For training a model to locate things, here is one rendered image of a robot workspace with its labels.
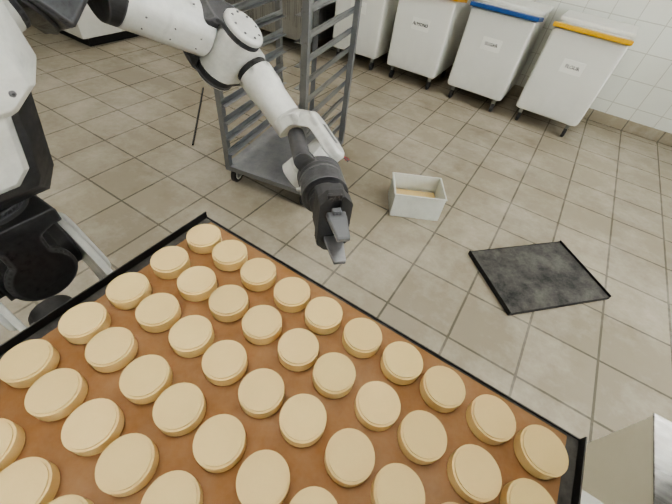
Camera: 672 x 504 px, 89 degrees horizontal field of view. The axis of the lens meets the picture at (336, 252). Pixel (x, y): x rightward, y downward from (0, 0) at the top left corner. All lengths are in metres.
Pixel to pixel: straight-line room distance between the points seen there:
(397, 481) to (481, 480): 0.08
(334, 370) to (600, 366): 1.63
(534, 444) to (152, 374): 0.42
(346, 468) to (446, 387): 0.15
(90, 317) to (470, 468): 0.46
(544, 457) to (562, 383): 1.32
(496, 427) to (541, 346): 1.39
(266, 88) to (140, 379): 0.54
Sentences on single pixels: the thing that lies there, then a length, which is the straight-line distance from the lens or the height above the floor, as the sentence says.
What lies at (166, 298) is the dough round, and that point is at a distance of 0.50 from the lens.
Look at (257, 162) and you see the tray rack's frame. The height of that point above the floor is 0.15.
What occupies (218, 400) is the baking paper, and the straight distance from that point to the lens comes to 0.44.
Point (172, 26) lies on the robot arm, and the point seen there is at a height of 1.12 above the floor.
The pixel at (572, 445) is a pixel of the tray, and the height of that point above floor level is 0.90.
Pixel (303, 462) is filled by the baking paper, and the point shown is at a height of 0.90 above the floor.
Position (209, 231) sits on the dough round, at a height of 0.92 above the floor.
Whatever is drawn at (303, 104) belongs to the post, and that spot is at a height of 0.62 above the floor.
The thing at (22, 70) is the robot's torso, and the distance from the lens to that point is 0.59.
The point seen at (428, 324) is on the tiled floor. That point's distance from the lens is 1.64.
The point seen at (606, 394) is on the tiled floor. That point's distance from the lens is 1.89.
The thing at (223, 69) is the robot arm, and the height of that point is 1.04.
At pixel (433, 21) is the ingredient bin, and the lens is 3.67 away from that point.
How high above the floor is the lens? 1.31
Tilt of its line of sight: 47 degrees down
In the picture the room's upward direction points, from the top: 9 degrees clockwise
